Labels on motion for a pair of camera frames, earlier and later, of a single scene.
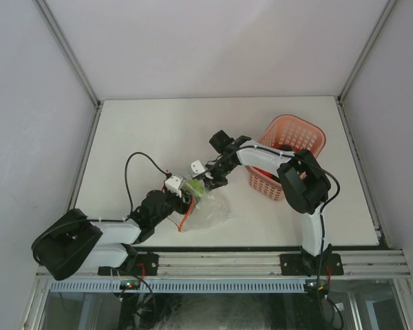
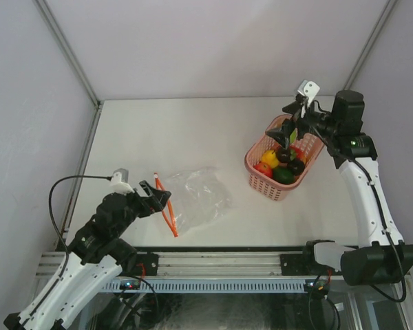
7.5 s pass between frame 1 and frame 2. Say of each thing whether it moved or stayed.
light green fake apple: moved
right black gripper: moved
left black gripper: moved
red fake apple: stayed
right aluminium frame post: stayed
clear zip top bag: moved
